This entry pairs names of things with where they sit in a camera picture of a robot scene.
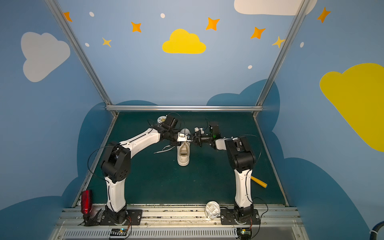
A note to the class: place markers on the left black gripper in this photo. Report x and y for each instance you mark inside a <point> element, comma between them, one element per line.
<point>175,135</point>

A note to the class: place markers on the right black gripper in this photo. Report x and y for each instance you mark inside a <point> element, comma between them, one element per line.
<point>200,139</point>

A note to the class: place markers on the white sneaker shoe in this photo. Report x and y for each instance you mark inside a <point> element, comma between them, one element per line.
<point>183,153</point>

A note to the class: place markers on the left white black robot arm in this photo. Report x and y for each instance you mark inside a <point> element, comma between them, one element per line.
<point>116,166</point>

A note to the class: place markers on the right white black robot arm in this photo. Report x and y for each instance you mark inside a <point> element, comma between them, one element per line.
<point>242,160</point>

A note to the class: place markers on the round sunflower label canister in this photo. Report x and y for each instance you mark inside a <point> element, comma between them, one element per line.
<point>161,119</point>

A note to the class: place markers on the yellow plastic scoop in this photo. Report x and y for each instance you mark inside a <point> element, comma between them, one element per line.
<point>259,182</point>

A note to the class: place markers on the red bottle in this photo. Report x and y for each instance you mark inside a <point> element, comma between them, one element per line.
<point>86,202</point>

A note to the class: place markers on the right small circuit board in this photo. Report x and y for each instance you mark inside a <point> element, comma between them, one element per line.
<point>243,234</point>

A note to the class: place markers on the small circuit board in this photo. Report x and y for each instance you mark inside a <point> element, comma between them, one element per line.
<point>243,234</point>
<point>118,234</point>

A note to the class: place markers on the left small circuit board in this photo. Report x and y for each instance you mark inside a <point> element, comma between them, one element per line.
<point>118,234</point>

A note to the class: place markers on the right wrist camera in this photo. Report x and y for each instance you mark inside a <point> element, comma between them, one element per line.
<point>199,130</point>

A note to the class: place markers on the aluminium frame back bar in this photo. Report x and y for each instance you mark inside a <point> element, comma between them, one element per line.
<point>138,108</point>

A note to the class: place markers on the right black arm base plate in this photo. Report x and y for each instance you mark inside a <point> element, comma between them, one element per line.
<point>232,217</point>

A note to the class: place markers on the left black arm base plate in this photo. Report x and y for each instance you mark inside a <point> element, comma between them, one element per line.
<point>121,218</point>

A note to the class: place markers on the aluminium front rail base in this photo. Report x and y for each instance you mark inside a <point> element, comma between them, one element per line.
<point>185,222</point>

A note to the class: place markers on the aluminium frame right post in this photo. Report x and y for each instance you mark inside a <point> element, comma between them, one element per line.
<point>291,34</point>

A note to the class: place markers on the aluminium frame post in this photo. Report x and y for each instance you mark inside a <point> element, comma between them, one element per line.
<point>291,34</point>
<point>64,24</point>

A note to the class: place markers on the aluminium frame left post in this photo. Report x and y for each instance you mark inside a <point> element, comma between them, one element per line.
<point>64,24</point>

